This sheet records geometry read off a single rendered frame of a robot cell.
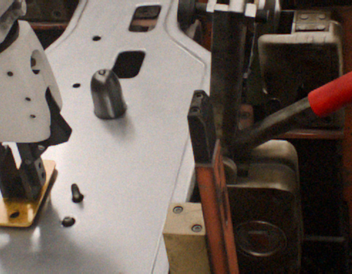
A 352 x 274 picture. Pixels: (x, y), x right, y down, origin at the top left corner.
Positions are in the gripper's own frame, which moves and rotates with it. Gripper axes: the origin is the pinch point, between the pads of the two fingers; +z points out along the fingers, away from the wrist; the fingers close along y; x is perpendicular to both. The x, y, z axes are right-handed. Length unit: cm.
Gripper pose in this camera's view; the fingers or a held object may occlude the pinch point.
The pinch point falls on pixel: (18, 172)
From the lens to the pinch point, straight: 84.5
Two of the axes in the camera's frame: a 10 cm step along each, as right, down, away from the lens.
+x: -2.1, 6.3, -7.5
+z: 1.6, 7.8, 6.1
